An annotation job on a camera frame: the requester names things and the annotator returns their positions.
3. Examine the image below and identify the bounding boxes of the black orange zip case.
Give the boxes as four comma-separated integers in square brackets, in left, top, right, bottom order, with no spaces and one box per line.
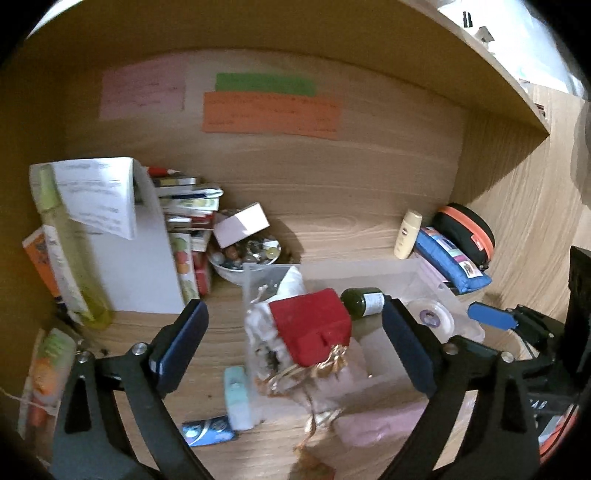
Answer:
[431,203,496,273]

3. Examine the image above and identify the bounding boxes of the orange box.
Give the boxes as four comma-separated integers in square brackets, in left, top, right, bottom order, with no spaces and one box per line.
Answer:
[22,224,70,305]

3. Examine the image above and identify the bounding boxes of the red box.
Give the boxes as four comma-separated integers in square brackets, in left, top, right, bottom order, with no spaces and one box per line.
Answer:
[269,288,352,368]

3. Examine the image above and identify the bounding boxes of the pink paper note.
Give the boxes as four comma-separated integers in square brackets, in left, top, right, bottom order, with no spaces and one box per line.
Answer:
[99,58,186,121]

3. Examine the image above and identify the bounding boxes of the dark green glass bottle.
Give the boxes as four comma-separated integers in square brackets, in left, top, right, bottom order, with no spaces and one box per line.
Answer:
[341,287,386,319]

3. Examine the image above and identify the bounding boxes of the green paper note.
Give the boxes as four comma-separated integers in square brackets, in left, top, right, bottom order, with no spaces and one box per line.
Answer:
[215,72,317,97]

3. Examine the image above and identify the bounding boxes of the white drawstring pouch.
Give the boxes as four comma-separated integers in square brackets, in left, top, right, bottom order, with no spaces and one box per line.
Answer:
[244,305,296,384]

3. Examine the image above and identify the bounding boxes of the blue foil packet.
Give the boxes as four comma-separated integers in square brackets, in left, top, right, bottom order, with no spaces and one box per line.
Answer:
[181,414,237,448]

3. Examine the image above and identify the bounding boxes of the cream small bottle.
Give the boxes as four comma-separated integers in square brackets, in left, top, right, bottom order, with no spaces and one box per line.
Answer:
[393,209,423,260]

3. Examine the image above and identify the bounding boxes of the clear plastic bin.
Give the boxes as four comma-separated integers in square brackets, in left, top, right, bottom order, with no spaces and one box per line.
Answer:
[242,257,485,421]

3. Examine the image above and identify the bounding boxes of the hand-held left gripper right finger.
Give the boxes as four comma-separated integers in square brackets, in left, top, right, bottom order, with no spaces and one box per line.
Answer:
[379,298,541,480]

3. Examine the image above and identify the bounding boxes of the white paper stack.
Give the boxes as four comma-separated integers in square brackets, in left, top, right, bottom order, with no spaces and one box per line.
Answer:
[88,159,185,315]

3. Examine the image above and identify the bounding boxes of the white orange-green label bottle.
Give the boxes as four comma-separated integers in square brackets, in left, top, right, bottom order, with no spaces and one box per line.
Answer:
[25,328,77,430]

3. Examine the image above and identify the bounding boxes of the gold ribbon gift bag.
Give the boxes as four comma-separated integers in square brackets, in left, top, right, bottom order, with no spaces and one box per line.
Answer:
[254,344,352,457]

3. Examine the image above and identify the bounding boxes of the white tape roll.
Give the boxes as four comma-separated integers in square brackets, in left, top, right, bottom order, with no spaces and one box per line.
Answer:
[409,298,455,344]

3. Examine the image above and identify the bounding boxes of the blue zip pouch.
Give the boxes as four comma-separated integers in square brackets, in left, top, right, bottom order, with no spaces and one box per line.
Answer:
[413,226,492,295]

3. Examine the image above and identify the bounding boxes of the stack of small cartons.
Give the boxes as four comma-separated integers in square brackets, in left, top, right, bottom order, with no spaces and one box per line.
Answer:
[152,175,225,232]

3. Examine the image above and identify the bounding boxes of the wooden shelf board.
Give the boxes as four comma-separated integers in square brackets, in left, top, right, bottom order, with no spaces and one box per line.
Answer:
[397,0,552,137]

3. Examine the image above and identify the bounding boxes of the small white box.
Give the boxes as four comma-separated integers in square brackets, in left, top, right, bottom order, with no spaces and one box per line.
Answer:
[212,202,271,250]

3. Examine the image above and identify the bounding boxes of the small red carton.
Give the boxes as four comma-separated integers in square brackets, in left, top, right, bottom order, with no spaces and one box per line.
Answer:
[194,251,213,296]

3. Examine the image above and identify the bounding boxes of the orange paper note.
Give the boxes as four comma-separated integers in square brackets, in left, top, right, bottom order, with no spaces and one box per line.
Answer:
[202,91,342,139]

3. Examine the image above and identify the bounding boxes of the white plastic bag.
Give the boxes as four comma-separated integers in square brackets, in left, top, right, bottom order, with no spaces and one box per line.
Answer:
[276,265,308,301]

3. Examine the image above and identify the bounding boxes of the wooden desktop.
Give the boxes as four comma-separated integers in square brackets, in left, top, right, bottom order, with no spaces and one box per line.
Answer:
[18,185,573,480]

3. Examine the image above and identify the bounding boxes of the bowl of beads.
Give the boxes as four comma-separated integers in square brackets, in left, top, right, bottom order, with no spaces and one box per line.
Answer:
[206,235,282,284]

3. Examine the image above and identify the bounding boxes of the pink round container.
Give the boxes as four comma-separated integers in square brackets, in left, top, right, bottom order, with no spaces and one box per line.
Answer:
[335,401,428,448]

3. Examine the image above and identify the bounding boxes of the yellow-green clear bottle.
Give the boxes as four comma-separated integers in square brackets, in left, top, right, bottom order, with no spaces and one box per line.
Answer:
[30,164,114,329]

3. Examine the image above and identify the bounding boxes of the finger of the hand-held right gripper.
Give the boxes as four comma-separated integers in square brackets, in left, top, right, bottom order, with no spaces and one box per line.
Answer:
[467,302,555,352]

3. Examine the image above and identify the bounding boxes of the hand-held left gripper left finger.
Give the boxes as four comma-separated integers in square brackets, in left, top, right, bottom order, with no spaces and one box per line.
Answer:
[48,298,218,480]

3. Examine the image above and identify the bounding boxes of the printed white paper sheet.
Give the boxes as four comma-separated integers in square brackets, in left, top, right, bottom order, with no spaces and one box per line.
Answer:
[51,157,139,241]

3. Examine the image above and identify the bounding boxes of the light blue tube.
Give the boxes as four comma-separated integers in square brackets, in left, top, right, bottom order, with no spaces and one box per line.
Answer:
[224,366,254,431]

